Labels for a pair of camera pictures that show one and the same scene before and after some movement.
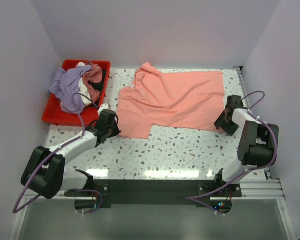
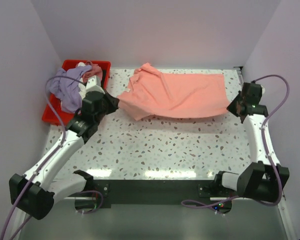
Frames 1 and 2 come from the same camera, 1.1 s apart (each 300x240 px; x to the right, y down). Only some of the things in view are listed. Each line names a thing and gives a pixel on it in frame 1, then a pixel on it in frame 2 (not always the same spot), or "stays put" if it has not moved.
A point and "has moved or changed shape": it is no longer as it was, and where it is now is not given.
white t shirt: (83, 88) stays put
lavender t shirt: (65, 84) stays put
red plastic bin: (54, 114) stays put
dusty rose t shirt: (95, 76) stays put
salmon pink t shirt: (190, 100) has moved or changed shape
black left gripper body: (113, 130) → (102, 113)
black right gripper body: (228, 127) → (241, 100)
